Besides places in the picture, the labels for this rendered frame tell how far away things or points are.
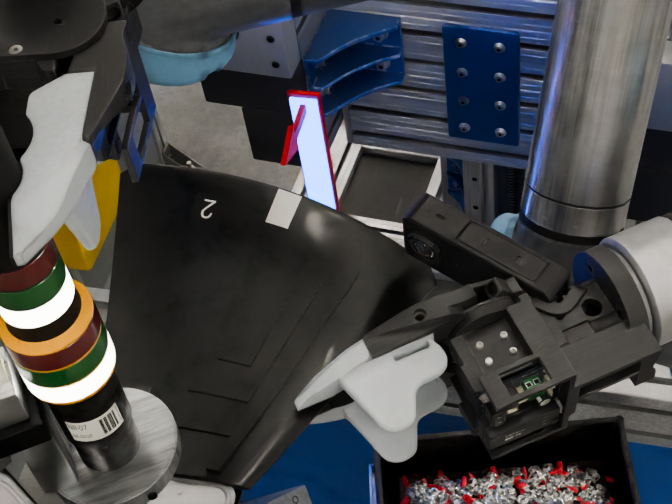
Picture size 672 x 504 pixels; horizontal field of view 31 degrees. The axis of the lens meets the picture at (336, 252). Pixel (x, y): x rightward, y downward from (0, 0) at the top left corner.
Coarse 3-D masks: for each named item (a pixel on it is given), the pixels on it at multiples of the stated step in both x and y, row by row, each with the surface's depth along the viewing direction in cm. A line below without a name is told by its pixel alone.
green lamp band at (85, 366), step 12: (96, 348) 55; (84, 360) 55; (96, 360) 55; (24, 372) 55; (36, 372) 54; (48, 372) 54; (60, 372) 54; (72, 372) 55; (84, 372) 55; (36, 384) 55; (48, 384) 55; (60, 384) 55
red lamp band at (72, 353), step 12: (96, 312) 55; (96, 324) 55; (84, 336) 54; (96, 336) 55; (72, 348) 54; (84, 348) 54; (24, 360) 54; (36, 360) 54; (48, 360) 54; (60, 360) 54; (72, 360) 54
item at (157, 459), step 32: (0, 352) 57; (0, 416) 56; (32, 416) 57; (160, 416) 64; (0, 448) 57; (32, 448) 59; (64, 448) 61; (160, 448) 63; (64, 480) 61; (96, 480) 62; (128, 480) 62; (160, 480) 62
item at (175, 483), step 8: (176, 480) 71; (184, 480) 71; (192, 480) 71; (168, 488) 71; (176, 488) 71; (184, 488) 71; (192, 488) 71; (200, 488) 71; (208, 488) 71; (216, 488) 71; (224, 488) 70; (232, 488) 71; (160, 496) 71; (168, 496) 71; (176, 496) 71; (184, 496) 71; (192, 496) 71; (200, 496) 71; (208, 496) 70; (216, 496) 70; (224, 496) 70; (232, 496) 70
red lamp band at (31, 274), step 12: (48, 252) 51; (36, 264) 50; (48, 264) 51; (0, 276) 50; (12, 276) 50; (24, 276) 50; (36, 276) 50; (0, 288) 50; (12, 288) 50; (24, 288) 50
